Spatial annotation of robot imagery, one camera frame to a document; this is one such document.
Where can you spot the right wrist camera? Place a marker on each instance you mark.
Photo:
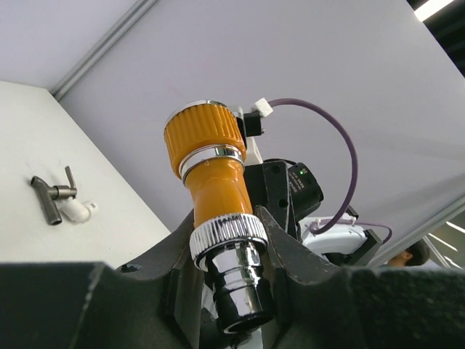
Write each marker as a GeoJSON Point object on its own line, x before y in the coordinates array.
{"type": "Point", "coordinates": [250, 126]}

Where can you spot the person in green shirt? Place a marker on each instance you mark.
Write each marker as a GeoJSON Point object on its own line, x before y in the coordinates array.
{"type": "Point", "coordinates": [415, 255]}

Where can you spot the orange water faucet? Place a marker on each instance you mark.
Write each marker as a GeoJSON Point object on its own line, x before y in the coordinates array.
{"type": "Point", "coordinates": [207, 153]}

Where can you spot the dark metal faucet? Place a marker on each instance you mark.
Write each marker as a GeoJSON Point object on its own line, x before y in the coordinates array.
{"type": "Point", "coordinates": [48, 195]}

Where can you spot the white elbow fitting right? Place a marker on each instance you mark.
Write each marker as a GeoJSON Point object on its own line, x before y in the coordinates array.
{"type": "Point", "coordinates": [79, 212]}

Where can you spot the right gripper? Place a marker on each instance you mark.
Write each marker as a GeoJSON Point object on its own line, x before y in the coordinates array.
{"type": "Point", "coordinates": [268, 186]}

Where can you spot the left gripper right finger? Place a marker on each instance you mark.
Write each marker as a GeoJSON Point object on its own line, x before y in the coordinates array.
{"type": "Point", "coordinates": [320, 305]}

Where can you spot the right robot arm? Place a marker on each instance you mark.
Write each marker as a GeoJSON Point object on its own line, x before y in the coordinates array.
{"type": "Point", "coordinates": [291, 194]}

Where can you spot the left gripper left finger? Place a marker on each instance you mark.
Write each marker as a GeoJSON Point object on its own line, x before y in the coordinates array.
{"type": "Point", "coordinates": [90, 305]}

